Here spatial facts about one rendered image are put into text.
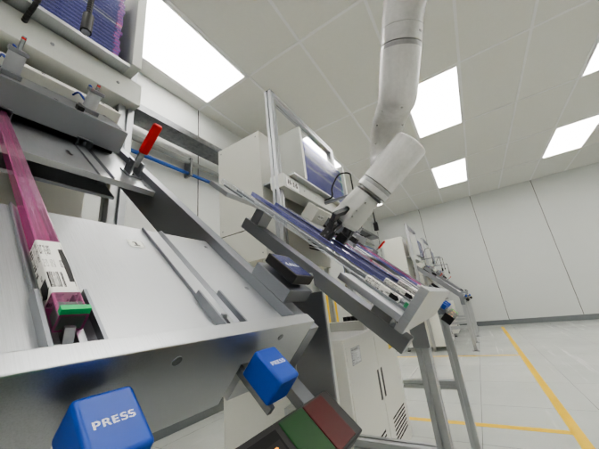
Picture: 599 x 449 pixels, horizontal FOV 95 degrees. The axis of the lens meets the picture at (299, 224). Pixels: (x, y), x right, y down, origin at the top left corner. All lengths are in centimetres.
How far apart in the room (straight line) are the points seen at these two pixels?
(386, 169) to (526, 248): 718
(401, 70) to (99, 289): 67
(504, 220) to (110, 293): 779
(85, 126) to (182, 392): 54
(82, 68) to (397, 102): 73
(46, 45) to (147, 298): 71
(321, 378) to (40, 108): 60
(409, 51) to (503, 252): 717
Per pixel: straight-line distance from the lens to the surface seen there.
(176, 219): 48
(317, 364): 37
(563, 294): 781
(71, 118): 66
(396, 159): 70
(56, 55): 88
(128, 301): 24
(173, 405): 22
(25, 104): 65
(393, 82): 72
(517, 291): 770
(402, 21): 76
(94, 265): 27
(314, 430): 24
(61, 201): 89
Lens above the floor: 74
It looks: 18 degrees up
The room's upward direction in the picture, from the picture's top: 6 degrees counter-clockwise
